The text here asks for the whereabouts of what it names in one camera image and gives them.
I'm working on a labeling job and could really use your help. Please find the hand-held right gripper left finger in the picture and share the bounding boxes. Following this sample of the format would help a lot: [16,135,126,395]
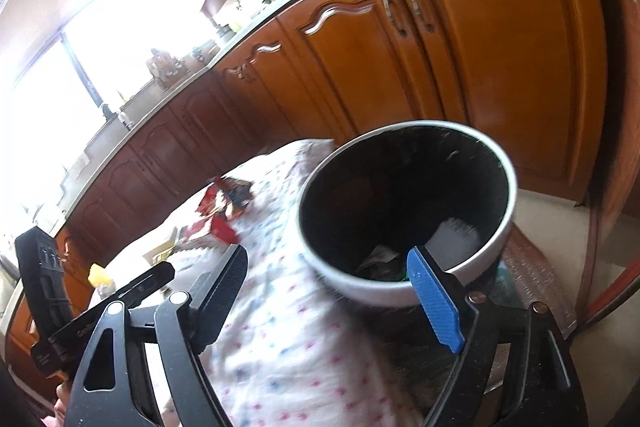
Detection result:
[62,244,249,427]

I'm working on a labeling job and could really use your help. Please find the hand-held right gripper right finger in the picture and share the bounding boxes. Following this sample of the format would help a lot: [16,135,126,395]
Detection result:
[405,246,588,427]

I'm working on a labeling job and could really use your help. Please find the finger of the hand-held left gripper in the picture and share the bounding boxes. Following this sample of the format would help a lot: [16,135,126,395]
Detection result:
[114,262,177,308]

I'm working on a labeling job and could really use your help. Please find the small red packet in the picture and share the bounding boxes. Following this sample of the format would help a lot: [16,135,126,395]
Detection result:
[210,214,238,244]

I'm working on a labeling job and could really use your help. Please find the yellow foam fruit net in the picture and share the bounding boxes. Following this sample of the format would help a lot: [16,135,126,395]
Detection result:
[87,263,114,288]

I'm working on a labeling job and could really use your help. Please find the red snack wrapper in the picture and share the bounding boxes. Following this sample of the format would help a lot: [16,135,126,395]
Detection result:
[197,177,253,223]

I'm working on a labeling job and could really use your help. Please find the white round trash bin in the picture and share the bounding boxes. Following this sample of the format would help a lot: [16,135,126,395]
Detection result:
[297,121,518,308]

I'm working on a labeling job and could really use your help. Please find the person's left hand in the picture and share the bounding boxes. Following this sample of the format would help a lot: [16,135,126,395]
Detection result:
[51,382,71,427]

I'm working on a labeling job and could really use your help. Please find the white foam net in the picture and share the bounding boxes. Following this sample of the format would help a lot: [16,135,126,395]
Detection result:
[427,217,483,270]

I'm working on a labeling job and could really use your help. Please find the crumpled grey wrapper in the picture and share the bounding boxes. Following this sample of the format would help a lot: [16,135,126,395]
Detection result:
[357,246,408,282]

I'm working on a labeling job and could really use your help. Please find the white flowered tablecloth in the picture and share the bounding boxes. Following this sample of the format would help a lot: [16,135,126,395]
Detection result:
[87,138,436,427]

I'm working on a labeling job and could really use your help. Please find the sink faucet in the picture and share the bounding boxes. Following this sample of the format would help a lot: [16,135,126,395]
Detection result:
[100,102,135,132]

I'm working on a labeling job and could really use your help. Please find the kitchen utensil rack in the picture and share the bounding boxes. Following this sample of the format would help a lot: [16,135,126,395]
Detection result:
[146,48,190,86]

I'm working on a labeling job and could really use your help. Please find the kitchen window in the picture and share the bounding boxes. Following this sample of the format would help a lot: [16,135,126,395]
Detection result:
[0,0,221,238]

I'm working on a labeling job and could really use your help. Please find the wooden lower kitchen cabinets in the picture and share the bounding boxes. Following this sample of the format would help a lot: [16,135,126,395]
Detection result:
[5,0,606,378]

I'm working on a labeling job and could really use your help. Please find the wooden door frame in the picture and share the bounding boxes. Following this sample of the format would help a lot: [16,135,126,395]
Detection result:
[582,0,640,328]

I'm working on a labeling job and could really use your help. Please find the metal cabinet door handle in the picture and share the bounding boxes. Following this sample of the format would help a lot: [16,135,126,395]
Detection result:
[407,0,435,34]
[381,0,407,38]

